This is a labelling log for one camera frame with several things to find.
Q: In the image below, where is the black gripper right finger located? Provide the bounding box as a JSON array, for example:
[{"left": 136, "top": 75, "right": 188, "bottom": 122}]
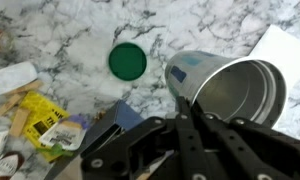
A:
[{"left": 192, "top": 103, "right": 284, "bottom": 180}]

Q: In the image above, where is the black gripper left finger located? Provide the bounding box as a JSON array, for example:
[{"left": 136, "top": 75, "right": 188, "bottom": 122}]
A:
[{"left": 176, "top": 97, "right": 210, "bottom": 180}]

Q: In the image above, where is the blue cardboard box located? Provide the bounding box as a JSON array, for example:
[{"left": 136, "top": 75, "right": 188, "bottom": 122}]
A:
[{"left": 44, "top": 100, "right": 143, "bottom": 180}]

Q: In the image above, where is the white folded paper napkin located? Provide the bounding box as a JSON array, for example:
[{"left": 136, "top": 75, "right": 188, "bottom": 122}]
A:
[{"left": 251, "top": 25, "right": 300, "bottom": 140}]

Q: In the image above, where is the green round lid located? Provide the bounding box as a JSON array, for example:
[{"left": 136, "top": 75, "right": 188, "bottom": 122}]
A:
[{"left": 108, "top": 42, "right": 147, "bottom": 81}]

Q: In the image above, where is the yellow packet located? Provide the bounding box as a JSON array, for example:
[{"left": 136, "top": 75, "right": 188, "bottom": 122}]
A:
[{"left": 19, "top": 90, "right": 88, "bottom": 163}]

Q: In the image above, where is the hot sauce bottle red cap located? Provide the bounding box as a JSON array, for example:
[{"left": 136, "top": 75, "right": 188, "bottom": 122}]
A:
[{"left": 0, "top": 151, "right": 24, "bottom": 180}]

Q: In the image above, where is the white bottle blue cap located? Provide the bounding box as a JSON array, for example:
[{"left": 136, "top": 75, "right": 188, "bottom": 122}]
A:
[{"left": 0, "top": 62, "right": 37, "bottom": 95}]

